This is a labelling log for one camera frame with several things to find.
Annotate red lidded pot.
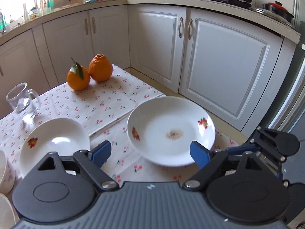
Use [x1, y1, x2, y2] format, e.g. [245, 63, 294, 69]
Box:
[263, 1, 294, 23]

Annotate glass mug with water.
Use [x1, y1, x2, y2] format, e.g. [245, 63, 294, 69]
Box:
[6, 82, 41, 124]

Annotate white floral bowl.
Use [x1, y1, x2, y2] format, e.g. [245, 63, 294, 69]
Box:
[0, 150, 15, 195]

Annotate white kitchen cabinets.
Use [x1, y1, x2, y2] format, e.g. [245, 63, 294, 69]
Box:
[1, 0, 300, 136]

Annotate stained white fruit-pattern plate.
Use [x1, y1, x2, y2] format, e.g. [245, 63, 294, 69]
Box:
[127, 96, 216, 167]

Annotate orange with leaf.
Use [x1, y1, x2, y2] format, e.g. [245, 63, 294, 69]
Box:
[67, 57, 91, 91]

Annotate cherry-print tablecloth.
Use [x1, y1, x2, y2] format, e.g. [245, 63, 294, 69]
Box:
[0, 63, 242, 189]

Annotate bumpy orange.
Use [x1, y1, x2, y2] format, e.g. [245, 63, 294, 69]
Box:
[88, 54, 113, 82]

